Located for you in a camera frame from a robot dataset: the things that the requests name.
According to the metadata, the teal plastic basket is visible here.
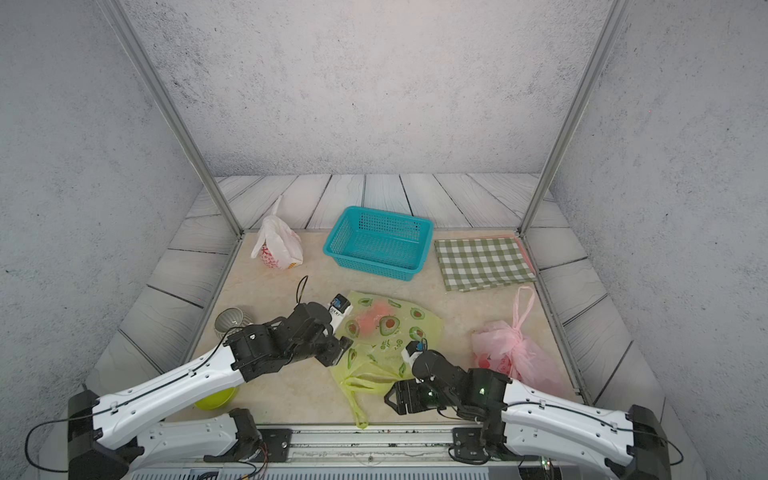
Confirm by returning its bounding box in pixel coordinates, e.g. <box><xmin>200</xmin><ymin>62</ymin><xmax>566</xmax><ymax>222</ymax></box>
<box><xmin>323</xmin><ymin>206</ymin><xmax>434</xmax><ymax>281</ymax></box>

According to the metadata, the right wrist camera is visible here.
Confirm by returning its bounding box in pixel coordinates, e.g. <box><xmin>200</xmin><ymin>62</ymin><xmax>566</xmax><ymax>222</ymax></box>
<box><xmin>401</xmin><ymin>338</ymin><xmax>428</xmax><ymax>369</ymax></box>

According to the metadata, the lime green plastic cup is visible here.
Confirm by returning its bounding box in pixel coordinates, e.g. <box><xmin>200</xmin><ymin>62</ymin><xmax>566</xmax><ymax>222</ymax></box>
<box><xmin>194</xmin><ymin>387</ymin><xmax>239</xmax><ymax>411</ymax></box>

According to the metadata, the pink strawberry plastic bag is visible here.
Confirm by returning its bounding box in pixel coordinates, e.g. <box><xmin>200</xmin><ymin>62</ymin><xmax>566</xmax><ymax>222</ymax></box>
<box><xmin>471</xmin><ymin>285</ymin><xmax>570</xmax><ymax>398</ymax></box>

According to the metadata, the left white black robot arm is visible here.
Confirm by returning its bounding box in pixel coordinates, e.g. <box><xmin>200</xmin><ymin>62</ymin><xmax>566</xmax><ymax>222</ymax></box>
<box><xmin>67</xmin><ymin>295</ymin><xmax>352</xmax><ymax>479</ymax></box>

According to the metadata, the green checkered cloth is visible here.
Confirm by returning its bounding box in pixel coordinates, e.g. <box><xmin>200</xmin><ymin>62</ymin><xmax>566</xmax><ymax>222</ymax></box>
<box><xmin>434</xmin><ymin>236</ymin><xmax>536</xmax><ymax>292</ymax></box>

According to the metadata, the right aluminium frame post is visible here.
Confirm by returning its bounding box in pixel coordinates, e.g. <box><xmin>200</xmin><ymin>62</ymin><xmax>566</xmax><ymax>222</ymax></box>
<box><xmin>518</xmin><ymin>0</ymin><xmax>632</xmax><ymax>237</ymax></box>

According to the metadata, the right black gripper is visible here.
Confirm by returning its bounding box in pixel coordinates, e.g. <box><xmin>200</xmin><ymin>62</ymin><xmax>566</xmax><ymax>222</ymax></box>
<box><xmin>381</xmin><ymin>378</ymin><xmax>460</xmax><ymax>414</ymax></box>

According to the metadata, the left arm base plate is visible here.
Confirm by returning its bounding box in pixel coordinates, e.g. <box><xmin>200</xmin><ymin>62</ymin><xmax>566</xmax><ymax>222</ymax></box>
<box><xmin>258</xmin><ymin>428</ymin><xmax>293</xmax><ymax>463</ymax></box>

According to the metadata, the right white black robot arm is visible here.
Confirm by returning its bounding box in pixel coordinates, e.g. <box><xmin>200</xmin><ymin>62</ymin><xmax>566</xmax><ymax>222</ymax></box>
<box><xmin>384</xmin><ymin>344</ymin><xmax>672</xmax><ymax>479</ymax></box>

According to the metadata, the yellow-green avocado plastic bag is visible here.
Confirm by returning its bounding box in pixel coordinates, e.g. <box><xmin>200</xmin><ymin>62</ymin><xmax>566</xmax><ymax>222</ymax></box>
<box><xmin>331</xmin><ymin>291</ymin><xmax>444</xmax><ymax>429</ymax></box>

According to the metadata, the red apple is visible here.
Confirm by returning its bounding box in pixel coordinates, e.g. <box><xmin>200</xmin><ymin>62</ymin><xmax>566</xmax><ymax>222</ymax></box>
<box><xmin>357</xmin><ymin>301</ymin><xmax>392</xmax><ymax>331</ymax></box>

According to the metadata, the left aluminium frame post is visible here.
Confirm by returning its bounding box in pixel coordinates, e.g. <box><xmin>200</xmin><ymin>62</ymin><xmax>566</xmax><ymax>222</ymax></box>
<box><xmin>98</xmin><ymin>0</ymin><xmax>244</xmax><ymax>239</ymax></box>

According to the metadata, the white tied plastic bag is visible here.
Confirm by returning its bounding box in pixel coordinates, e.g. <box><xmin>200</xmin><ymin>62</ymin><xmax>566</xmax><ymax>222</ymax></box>
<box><xmin>250</xmin><ymin>195</ymin><xmax>304</xmax><ymax>270</ymax></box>

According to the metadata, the aluminium frame post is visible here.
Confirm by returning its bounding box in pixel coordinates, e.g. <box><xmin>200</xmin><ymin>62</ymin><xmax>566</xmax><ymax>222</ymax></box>
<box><xmin>98</xmin><ymin>0</ymin><xmax>244</xmax><ymax>239</ymax></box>
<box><xmin>518</xmin><ymin>0</ymin><xmax>632</xmax><ymax>237</ymax></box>

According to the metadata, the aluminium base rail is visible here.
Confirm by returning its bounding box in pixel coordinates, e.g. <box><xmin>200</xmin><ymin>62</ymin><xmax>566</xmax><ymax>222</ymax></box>
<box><xmin>119</xmin><ymin>423</ymin><xmax>637</xmax><ymax>480</ymax></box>

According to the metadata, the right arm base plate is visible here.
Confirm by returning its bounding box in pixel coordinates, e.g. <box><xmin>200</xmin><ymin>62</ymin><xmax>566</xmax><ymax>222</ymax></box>
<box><xmin>448</xmin><ymin>427</ymin><xmax>495</xmax><ymax>466</ymax></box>

